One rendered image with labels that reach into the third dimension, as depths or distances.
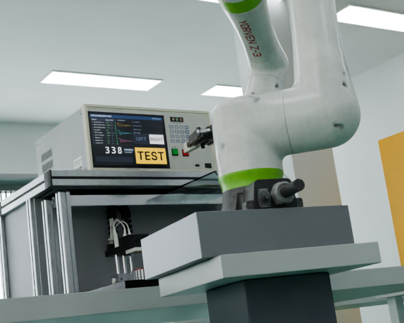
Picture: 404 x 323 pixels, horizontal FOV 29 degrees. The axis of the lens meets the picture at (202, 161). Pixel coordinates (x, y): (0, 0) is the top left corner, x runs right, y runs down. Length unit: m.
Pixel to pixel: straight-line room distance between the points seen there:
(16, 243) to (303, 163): 4.13
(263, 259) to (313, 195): 4.94
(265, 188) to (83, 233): 0.98
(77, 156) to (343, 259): 1.11
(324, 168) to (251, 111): 4.93
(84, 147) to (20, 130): 6.94
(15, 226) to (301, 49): 1.19
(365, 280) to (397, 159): 3.94
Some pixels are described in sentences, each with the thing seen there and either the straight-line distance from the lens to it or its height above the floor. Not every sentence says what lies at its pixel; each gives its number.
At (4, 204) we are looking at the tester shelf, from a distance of 2.50.
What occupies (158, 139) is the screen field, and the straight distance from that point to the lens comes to 2.39.
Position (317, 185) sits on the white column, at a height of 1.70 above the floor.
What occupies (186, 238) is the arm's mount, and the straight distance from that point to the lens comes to 1.41.
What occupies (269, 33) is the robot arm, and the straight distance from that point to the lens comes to 1.97.
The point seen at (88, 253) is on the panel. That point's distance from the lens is 2.34.
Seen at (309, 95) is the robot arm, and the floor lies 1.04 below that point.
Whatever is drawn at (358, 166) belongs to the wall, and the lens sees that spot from 9.04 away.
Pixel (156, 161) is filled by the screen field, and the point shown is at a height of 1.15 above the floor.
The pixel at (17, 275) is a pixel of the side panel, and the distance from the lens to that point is 2.44.
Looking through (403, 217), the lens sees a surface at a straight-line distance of 6.11.
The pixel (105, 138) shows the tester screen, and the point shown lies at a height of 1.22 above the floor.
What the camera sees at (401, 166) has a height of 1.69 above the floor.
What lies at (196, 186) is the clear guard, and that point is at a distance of 2.35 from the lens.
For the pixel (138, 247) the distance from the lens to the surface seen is 2.18.
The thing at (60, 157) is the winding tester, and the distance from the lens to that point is 2.46.
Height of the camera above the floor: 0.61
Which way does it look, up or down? 13 degrees up
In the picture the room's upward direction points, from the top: 8 degrees counter-clockwise
